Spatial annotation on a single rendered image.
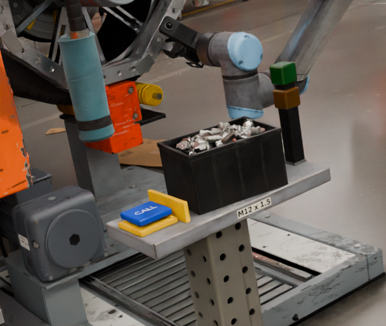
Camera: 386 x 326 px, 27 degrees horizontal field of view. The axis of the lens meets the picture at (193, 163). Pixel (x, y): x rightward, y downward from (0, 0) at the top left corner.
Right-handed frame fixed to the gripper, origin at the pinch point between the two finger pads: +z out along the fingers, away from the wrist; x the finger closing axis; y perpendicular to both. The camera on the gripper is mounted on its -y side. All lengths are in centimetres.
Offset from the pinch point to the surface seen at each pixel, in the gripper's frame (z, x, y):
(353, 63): 120, 92, 182
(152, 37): -6.8, -2.7, -6.9
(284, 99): -71, -16, -10
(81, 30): -29.0, -18.0, -36.0
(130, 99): -7.9, -20.4, -4.5
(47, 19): 15.5, -9.6, -25.8
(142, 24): 2.1, 1.2, -6.3
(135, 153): 100, -16, 73
